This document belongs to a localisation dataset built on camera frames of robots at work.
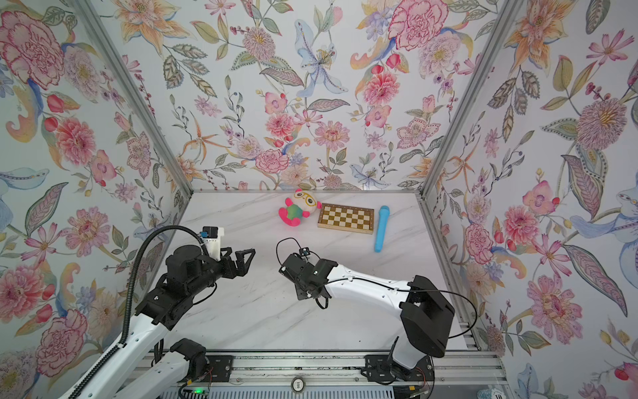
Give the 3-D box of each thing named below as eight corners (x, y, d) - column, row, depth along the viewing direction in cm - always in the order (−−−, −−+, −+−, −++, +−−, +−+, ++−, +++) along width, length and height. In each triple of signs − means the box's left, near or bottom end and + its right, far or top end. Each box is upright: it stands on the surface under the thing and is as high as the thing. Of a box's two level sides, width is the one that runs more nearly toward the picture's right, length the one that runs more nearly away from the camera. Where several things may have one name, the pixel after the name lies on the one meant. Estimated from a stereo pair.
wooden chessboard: (317, 228, 109) (317, 225, 107) (321, 206, 117) (321, 202, 115) (373, 234, 107) (374, 231, 105) (373, 211, 115) (374, 208, 113)
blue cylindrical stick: (373, 252, 103) (375, 247, 100) (378, 210, 118) (380, 204, 115) (384, 254, 102) (386, 249, 99) (388, 211, 117) (390, 206, 114)
